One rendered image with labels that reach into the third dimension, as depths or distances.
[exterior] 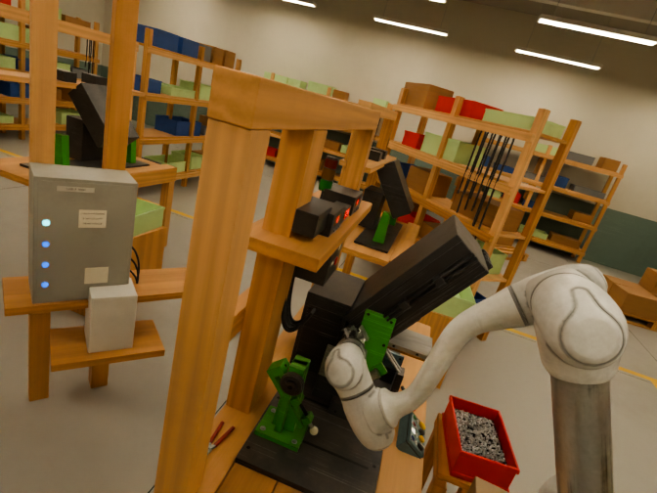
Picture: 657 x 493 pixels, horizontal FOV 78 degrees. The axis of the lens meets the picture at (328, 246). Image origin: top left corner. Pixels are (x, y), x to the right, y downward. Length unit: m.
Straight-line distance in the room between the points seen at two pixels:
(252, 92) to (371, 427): 0.85
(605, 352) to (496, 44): 9.92
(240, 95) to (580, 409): 0.85
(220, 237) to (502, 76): 9.88
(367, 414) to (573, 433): 0.47
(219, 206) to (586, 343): 0.69
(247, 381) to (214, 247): 0.71
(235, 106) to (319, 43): 10.32
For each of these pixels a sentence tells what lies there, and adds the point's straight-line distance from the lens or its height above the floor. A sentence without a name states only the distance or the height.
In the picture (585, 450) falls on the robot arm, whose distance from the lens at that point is 1.00.
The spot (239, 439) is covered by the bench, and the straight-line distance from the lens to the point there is 1.46.
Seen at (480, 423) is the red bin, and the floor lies 0.88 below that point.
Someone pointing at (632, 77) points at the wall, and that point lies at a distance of 10.98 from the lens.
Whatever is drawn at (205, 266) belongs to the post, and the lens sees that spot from 0.86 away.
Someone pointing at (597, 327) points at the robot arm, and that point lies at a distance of 0.83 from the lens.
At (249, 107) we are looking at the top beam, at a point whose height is 1.89.
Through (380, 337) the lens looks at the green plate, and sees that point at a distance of 1.53.
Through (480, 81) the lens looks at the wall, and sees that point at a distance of 10.44.
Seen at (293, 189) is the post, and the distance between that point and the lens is 1.16.
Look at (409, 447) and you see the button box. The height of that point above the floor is 0.93.
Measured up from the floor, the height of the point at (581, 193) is 1.43.
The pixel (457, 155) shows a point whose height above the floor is 1.73.
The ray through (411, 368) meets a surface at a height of 0.90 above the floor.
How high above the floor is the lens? 1.93
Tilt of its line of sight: 19 degrees down
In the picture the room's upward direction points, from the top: 15 degrees clockwise
